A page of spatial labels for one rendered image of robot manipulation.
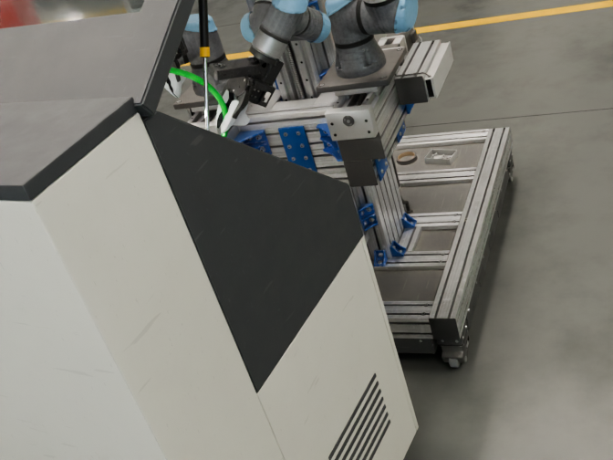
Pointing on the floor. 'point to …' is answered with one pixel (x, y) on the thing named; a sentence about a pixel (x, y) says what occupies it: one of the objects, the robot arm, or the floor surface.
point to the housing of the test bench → (109, 301)
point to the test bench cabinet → (342, 378)
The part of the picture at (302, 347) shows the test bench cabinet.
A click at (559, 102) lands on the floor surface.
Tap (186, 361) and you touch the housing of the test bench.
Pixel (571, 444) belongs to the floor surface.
